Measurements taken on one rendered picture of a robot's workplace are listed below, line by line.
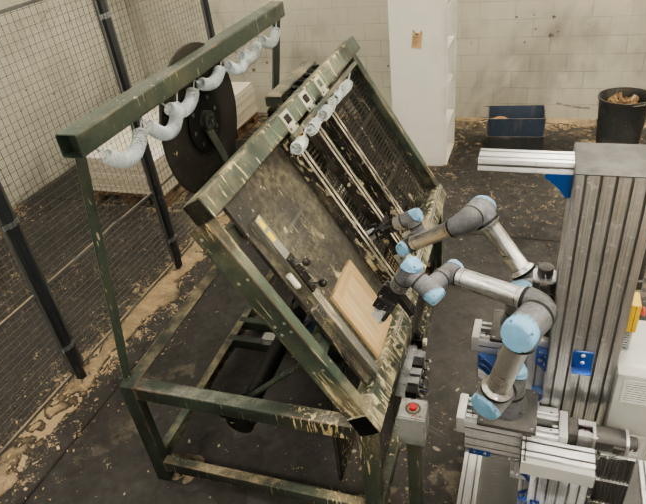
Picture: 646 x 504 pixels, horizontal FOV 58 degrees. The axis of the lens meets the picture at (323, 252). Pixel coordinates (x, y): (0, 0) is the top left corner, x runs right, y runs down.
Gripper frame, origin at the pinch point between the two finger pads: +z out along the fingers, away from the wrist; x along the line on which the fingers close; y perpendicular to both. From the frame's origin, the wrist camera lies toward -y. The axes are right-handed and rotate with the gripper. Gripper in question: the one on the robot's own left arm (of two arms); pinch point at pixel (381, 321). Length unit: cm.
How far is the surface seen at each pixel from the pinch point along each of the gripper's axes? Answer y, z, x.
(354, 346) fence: 2.2, 33.9, -12.3
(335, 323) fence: 15.2, 26.3, -11.9
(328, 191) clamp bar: 50, 4, -68
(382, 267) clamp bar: 6, 31, -70
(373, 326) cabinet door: -3, 41, -37
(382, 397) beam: -21, 46, -4
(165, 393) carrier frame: 72, 102, 16
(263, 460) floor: 10, 159, -11
